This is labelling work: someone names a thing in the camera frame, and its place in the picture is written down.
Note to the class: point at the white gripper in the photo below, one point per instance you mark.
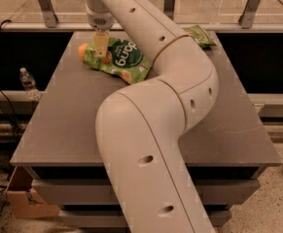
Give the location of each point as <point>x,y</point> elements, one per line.
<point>99,19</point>

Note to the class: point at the green rice chip bag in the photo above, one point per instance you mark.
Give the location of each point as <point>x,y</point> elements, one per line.
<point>123,59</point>

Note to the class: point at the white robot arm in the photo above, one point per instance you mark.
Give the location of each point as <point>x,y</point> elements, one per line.
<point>138,127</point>

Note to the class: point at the small green snack bag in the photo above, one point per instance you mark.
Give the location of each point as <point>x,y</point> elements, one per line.
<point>200,36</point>

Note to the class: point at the orange fruit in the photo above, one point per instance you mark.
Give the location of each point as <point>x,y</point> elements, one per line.
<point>82,51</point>

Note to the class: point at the clear plastic water bottle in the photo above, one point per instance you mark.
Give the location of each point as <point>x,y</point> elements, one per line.
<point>29,85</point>

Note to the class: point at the grey drawer cabinet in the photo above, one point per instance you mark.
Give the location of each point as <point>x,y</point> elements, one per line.
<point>224,153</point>

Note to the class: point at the cardboard box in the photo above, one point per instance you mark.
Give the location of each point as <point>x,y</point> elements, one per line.
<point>25,202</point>

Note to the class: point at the left metal railing bracket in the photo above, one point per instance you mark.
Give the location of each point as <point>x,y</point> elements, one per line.
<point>49,16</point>

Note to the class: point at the metal railing bracket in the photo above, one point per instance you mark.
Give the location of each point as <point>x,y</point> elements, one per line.
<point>246,20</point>
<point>49,16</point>
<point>169,8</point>

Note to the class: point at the middle metal railing bracket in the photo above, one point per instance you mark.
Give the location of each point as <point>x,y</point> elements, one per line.
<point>169,8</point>

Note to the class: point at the right metal railing bracket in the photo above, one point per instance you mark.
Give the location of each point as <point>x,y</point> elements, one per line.
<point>246,20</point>

